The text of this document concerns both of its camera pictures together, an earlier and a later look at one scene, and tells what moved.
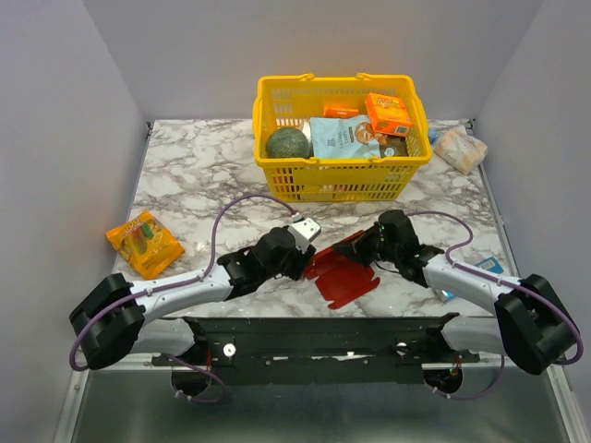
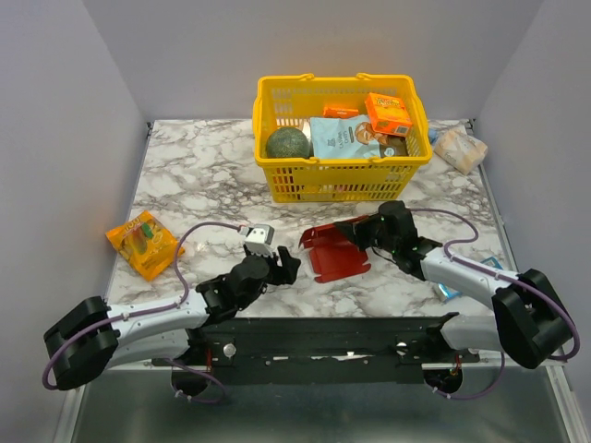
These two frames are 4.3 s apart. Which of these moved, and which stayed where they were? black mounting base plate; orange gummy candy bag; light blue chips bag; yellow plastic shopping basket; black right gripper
Moved: black right gripper
Stayed: yellow plastic shopping basket; orange gummy candy bag; black mounting base plate; light blue chips bag
